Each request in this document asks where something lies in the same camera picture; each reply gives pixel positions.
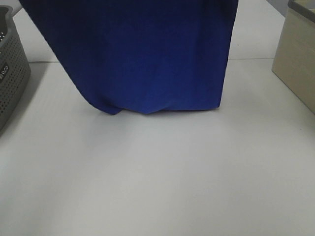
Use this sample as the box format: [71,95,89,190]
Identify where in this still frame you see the blue microfibre towel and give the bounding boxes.
[21,0,238,115]

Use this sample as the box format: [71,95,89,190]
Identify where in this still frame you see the grey perforated plastic basket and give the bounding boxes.
[0,5,31,133]

